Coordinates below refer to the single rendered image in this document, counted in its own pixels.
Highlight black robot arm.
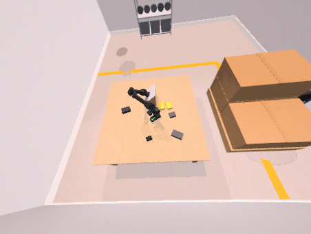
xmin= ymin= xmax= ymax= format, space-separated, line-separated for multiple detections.
xmin=127 ymin=87 xmax=160 ymax=116

